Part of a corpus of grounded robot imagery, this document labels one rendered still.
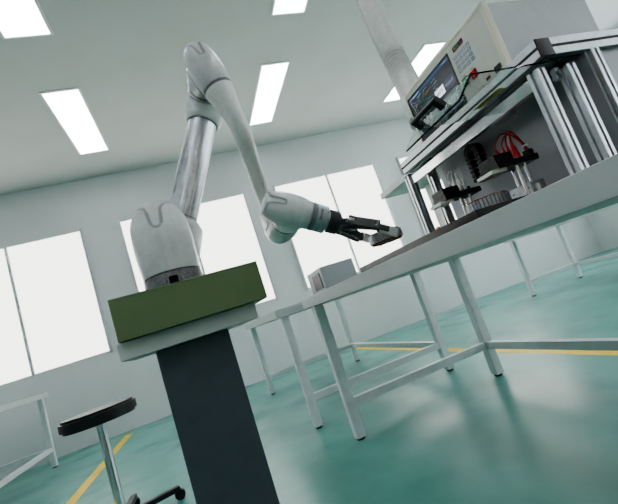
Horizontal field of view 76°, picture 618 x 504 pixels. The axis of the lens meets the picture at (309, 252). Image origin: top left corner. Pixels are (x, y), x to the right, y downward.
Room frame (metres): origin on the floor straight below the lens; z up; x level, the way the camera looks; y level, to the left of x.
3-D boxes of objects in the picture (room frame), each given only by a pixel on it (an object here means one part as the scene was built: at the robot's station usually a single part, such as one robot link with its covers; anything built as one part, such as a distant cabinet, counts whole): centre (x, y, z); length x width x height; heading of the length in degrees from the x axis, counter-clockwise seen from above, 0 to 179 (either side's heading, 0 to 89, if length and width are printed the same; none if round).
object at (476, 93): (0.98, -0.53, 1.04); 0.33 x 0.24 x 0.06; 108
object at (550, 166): (1.25, -0.70, 0.92); 0.66 x 0.01 x 0.30; 18
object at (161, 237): (1.09, 0.38, 1.00); 0.18 x 0.16 x 0.22; 15
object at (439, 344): (3.49, 0.08, 0.37); 1.85 x 1.10 x 0.75; 18
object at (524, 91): (1.20, -0.55, 1.03); 0.62 x 0.01 x 0.03; 18
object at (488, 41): (1.26, -0.77, 1.22); 0.44 x 0.39 x 0.20; 18
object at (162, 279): (1.06, 0.37, 0.86); 0.22 x 0.18 x 0.06; 19
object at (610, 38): (1.27, -0.76, 1.09); 0.68 x 0.44 x 0.05; 18
